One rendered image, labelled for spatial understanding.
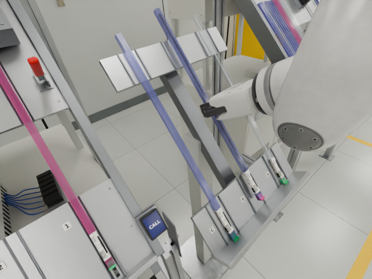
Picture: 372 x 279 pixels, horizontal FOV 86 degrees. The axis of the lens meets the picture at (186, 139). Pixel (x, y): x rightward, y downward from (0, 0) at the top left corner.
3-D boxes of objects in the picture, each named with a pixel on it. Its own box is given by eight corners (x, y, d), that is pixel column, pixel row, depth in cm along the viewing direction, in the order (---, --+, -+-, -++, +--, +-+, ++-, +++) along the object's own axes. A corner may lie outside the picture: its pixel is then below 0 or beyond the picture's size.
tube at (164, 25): (260, 196, 50) (264, 197, 49) (257, 200, 49) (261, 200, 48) (158, 11, 46) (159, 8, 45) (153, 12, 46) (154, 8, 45)
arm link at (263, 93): (292, 54, 33) (275, 61, 35) (262, 70, 29) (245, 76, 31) (306, 101, 35) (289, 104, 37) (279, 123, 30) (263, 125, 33)
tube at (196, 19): (283, 181, 57) (287, 181, 56) (281, 184, 56) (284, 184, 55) (195, 17, 53) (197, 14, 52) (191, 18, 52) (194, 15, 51)
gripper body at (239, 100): (282, 60, 35) (234, 79, 44) (247, 79, 30) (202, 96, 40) (295, 101, 37) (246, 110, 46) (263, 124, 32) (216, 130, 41)
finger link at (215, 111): (243, 98, 36) (239, 95, 41) (203, 115, 38) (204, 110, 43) (246, 104, 36) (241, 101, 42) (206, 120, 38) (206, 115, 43)
